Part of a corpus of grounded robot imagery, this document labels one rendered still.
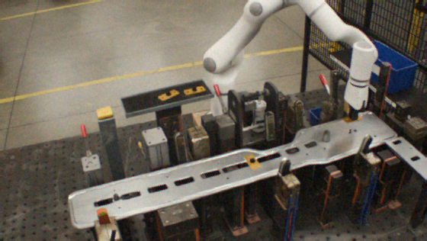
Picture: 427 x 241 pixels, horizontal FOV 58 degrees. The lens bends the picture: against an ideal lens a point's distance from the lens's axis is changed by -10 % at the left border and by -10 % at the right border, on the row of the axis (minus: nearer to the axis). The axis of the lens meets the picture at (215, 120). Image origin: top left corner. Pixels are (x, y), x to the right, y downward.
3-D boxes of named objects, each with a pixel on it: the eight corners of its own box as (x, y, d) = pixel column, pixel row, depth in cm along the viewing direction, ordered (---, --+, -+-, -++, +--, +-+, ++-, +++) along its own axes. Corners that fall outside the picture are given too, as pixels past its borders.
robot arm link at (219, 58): (231, 69, 205) (210, 82, 195) (214, 51, 206) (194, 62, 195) (290, 2, 168) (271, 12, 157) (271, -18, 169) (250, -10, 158)
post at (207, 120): (208, 194, 191) (204, 121, 168) (204, 187, 194) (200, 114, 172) (219, 191, 192) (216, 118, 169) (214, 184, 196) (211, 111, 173)
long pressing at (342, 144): (74, 237, 134) (72, 234, 133) (66, 194, 151) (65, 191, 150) (400, 138, 172) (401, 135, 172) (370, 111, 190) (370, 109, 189)
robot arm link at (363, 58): (354, 67, 165) (346, 76, 159) (358, 37, 157) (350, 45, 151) (374, 73, 160) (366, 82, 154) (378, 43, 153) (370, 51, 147)
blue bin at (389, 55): (391, 94, 194) (396, 70, 187) (352, 67, 217) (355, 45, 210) (412, 86, 200) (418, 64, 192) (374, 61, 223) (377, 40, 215)
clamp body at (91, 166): (101, 237, 170) (80, 174, 149) (96, 219, 179) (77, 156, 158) (122, 231, 173) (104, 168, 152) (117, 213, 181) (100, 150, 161)
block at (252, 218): (249, 224, 175) (251, 174, 158) (237, 204, 185) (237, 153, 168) (261, 220, 176) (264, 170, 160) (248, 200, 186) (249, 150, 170)
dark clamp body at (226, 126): (220, 200, 187) (218, 131, 165) (210, 182, 197) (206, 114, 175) (242, 194, 190) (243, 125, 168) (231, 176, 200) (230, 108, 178)
